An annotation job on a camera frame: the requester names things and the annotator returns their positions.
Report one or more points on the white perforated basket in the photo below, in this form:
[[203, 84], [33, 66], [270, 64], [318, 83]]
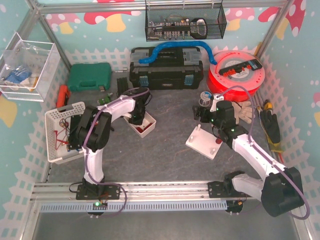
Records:
[[58, 129]]

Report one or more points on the black battery holder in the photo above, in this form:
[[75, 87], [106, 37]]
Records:
[[122, 85]]

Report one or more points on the clear acrylic wall box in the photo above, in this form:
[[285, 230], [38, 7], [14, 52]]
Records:
[[42, 58]]

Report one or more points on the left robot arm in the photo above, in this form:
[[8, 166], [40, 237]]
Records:
[[93, 133]]

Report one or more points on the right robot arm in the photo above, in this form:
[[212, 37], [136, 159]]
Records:
[[279, 188]]

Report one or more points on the red tubing spool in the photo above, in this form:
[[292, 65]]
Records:
[[247, 82]]

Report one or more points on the black socket holder rail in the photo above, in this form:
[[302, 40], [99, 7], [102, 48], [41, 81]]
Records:
[[252, 64]]

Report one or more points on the white peg board fixture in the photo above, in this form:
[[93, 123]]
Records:
[[203, 142]]

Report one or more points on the solder wire spool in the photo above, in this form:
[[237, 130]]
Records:
[[205, 99]]

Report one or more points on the orange utility knife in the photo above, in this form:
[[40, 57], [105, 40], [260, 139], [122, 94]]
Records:
[[63, 96]]

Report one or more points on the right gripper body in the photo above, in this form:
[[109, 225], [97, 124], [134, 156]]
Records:
[[203, 113]]

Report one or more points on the black rubber glove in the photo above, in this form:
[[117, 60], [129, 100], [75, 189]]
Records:
[[271, 128]]

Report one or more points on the white spring tray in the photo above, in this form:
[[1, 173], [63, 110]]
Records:
[[148, 119]]

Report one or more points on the beige work glove rear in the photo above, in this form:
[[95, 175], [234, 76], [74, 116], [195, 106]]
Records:
[[243, 111]]

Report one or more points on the green plastic case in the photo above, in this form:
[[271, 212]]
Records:
[[89, 77]]

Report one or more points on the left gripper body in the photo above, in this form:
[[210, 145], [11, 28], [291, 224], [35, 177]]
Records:
[[136, 118]]

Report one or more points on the black tool box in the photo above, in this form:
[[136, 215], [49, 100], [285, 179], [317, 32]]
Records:
[[176, 68]]

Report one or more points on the green toy drill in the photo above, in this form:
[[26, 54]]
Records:
[[105, 100]]

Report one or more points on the yellow handled tool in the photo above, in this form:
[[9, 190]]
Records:
[[266, 106]]

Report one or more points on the red spring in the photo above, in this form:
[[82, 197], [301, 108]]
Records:
[[141, 129], [218, 141]]

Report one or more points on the blue white gloves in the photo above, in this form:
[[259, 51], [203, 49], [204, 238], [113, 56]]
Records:
[[19, 76]]

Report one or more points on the black wire mesh basket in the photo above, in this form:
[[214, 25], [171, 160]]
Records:
[[184, 22]]

